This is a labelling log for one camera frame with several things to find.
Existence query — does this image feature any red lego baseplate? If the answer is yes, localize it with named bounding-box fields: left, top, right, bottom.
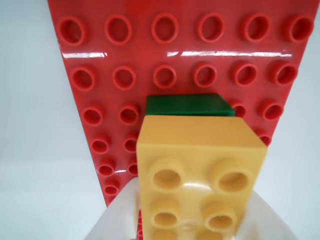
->
left=47, top=0, right=316, bottom=240

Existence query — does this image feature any yellow lego brick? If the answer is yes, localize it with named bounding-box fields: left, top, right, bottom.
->
left=135, top=114, right=268, bottom=240

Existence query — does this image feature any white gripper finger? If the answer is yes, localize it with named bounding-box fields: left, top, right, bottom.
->
left=84, top=177, right=141, bottom=240
left=237, top=189, right=298, bottom=240

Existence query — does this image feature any green lego brick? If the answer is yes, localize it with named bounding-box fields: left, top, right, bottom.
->
left=145, top=93, right=236, bottom=118

